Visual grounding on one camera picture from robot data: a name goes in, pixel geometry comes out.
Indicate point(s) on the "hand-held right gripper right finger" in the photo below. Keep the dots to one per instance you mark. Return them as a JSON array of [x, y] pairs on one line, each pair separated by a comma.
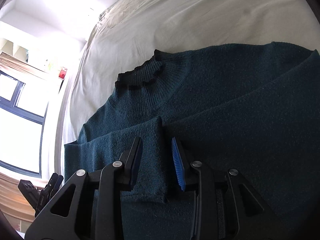
[[178, 165]]

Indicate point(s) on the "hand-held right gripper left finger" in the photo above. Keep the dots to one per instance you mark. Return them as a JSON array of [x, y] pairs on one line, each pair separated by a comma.
[[135, 165]]

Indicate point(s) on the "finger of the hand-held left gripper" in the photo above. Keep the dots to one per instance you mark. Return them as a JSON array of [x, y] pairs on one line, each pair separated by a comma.
[[51, 180], [58, 182]]

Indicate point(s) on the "dark teal knit sweater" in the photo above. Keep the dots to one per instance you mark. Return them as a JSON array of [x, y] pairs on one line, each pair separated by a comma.
[[212, 92]]

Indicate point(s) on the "brown curtain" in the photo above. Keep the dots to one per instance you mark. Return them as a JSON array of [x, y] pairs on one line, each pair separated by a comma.
[[30, 66], [15, 195]]

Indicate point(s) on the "dark framed window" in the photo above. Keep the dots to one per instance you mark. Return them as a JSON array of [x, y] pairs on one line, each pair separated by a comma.
[[22, 120]]

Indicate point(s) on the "bed with beige sheet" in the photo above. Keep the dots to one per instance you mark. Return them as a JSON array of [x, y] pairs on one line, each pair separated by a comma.
[[187, 17]]

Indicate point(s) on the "red wall box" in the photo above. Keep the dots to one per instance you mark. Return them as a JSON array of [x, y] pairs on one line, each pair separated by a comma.
[[62, 73]]

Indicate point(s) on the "white wall shelf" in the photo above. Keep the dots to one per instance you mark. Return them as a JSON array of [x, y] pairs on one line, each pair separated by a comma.
[[15, 50]]

